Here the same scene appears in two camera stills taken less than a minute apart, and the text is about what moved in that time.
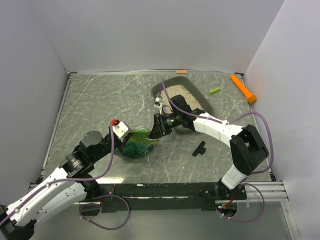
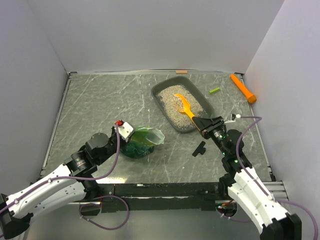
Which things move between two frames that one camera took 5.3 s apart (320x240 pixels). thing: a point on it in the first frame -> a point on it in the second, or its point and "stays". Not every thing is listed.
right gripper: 159,128 -> 207,125
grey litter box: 181,85 stays
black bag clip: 200,149 stays
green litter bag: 137,145 stays
